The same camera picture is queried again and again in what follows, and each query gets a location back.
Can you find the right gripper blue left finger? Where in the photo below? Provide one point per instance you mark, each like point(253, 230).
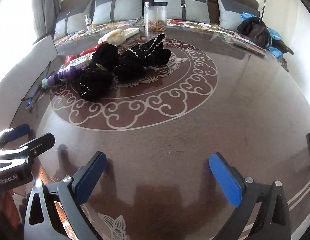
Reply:
point(42, 219)

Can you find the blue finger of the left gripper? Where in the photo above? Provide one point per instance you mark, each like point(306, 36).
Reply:
point(37, 146)
point(11, 134)

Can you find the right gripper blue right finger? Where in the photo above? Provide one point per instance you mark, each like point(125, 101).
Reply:
point(272, 220)

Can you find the purple toy wand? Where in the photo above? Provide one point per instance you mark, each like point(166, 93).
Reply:
point(66, 74)

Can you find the black beaded velvet scrunchie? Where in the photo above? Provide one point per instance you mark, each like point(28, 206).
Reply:
point(93, 83)

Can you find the white blue ointment box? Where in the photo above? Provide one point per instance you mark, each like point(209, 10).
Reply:
point(81, 62)

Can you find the red candy packet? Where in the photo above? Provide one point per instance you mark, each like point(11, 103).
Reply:
point(90, 50)

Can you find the black trimmed velvet scrunchie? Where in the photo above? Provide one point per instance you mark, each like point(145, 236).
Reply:
point(134, 62)

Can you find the eyeglasses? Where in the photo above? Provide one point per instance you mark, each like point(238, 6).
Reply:
point(33, 99)

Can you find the white storage box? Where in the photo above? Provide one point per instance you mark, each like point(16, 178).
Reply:
point(17, 82)

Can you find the grey cushion far left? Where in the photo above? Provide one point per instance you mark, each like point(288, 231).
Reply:
point(73, 19)

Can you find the grey cushion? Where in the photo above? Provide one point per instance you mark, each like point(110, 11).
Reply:
point(73, 19)
point(188, 10)
point(230, 13)
point(107, 11)

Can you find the white spray bottle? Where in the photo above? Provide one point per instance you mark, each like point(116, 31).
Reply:
point(88, 22)

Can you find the cream knitted sock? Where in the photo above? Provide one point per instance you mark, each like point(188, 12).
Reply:
point(115, 37)

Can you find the grey curtain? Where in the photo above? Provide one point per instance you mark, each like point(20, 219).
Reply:
point(45, 14)

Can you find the white remote control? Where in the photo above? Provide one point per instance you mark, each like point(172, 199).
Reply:
point(131, 32)

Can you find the clear plastic jar black lid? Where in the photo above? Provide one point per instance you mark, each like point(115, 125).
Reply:
point(155, 16)

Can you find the blue garment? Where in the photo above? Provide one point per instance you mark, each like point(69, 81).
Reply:
point(275, 37)

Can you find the dark handbag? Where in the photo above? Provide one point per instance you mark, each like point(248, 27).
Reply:
point(256, 31)

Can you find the grey cushion far right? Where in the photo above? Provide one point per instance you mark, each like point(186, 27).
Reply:
point(230, 13)

